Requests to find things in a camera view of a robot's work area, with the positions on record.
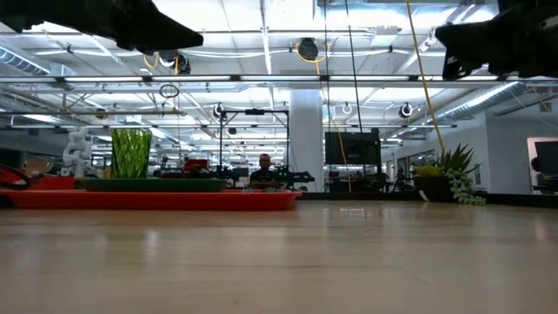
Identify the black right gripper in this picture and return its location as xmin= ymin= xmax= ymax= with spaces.
xmin=434 ymin=0 xmax=558 ymax=83

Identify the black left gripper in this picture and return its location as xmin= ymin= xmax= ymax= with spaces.
xmin=0 ymin=0 xmax=205 ymax=52

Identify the green translucent plastic cup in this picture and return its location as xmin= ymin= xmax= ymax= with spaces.
xmin=110 ymin=126 xmax=154 ymax=180

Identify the green round plate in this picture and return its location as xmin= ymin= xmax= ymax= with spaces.
xmin=77 ymin=177 xmax=228 ymax=194

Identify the red plastic tray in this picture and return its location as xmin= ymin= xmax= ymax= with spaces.
xmin=0 ymin=188 xmax=303 ymax=213

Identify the succulent plant in dark pot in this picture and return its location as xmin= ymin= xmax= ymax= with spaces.
xmin=412 ymin=142 xmax=487 ymax=208

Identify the white square pillar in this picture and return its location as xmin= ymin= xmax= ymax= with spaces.
xmin=288 ymin=89 xmax=326 ymax=194

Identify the red storage bin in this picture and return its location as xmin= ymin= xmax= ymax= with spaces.
xmin=25 ymin=175 xmax=78 ymax=192

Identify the person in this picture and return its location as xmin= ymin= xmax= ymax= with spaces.
xmin=247 ymin=153 xmax=282 ymax=192

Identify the yellow cable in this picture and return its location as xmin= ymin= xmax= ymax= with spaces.
xmin=404 ymin=0 xmax=447 ymax=154

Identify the silver ventilation duct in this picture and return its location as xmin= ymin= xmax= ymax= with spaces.
xmin=429 ymin=80 xmax=529 ymax=126

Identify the black camera frame rig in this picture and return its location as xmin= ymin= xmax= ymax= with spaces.
xmin=216 ymin=108 xmax=292 ymax=178

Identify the black wall monitor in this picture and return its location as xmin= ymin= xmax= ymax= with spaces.
xmin=323 ymin=127 xmax=383 ymax=167

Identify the orange hanging cable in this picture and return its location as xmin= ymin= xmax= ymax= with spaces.
xmin=312 ymin=43 xmax=353 ymax=194

